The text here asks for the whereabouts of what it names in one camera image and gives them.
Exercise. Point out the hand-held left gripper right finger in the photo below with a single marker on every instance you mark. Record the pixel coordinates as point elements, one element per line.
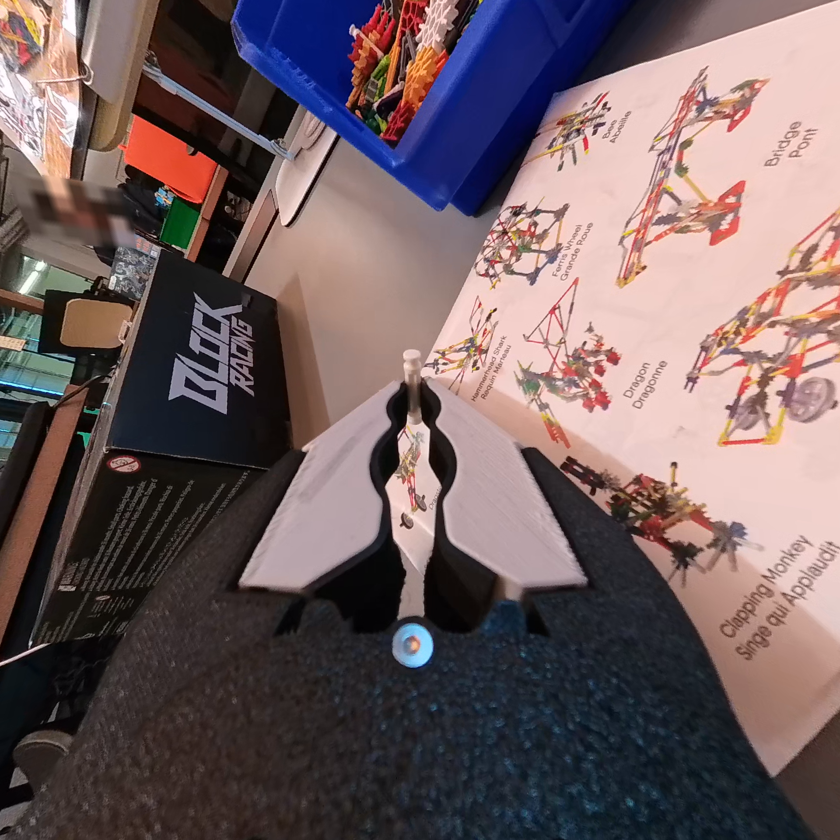
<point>505,505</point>

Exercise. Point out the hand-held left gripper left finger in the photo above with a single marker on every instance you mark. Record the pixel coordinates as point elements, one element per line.
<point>328,505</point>

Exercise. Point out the grey toy rod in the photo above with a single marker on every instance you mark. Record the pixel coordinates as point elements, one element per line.
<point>412,381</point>

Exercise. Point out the blue bin with white label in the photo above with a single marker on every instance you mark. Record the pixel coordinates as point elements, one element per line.
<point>499,105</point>

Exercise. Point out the pile of colourful toy pieces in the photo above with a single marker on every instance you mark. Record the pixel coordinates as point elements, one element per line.
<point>407,59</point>

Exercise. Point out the black toy box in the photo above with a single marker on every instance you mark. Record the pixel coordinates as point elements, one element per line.
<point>184,446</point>

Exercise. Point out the toy instruction sheet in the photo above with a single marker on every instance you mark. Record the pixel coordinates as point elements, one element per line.
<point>630,328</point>

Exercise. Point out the beige chair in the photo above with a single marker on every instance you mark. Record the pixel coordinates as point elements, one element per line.
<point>92,322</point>

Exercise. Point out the orange bag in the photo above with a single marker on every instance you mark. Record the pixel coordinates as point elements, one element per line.
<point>171,158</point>

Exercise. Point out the white picture poster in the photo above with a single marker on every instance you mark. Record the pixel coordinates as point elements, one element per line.
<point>33,79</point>

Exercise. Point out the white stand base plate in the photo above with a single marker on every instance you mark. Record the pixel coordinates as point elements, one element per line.
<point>305,164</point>

